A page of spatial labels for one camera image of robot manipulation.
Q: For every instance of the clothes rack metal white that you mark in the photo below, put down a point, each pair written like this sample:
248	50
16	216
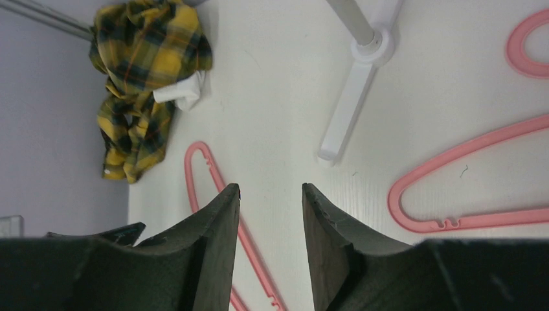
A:
373	45

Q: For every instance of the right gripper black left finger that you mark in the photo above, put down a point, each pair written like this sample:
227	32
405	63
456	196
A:
186	267

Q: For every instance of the yellow plaid shirt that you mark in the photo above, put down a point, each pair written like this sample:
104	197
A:
142	46

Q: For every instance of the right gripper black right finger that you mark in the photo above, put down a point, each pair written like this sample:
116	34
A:
354	267

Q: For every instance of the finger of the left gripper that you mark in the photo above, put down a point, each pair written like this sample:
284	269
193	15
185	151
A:
126	236

